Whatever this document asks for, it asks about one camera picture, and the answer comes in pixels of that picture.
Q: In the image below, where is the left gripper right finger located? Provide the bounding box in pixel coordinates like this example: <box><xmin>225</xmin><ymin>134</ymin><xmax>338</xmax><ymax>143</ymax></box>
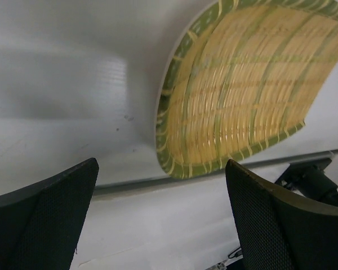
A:
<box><xmin>225</xmin><ymin>160</ymin><xmax>338</xmax><ymax>269</ymax></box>

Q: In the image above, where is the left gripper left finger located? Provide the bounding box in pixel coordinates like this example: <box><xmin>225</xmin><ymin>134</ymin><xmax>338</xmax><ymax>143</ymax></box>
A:
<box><xmin>0</xmin><ymin>158</ymin><xmax>99</xmax><ymax>269</ymax></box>

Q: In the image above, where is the bamboo woven tray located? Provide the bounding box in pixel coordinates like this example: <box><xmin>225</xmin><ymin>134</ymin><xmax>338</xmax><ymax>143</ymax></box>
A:
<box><xmin>155</xmin><ymin>1</ymin><xmax>338</xmax><ymax>179</ymax></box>

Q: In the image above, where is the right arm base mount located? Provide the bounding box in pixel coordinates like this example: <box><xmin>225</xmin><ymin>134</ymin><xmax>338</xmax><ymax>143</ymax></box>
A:
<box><xmin>275</xmin><ymin>157</ymin><xmax>338</xmax><ymax>207</ymax></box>

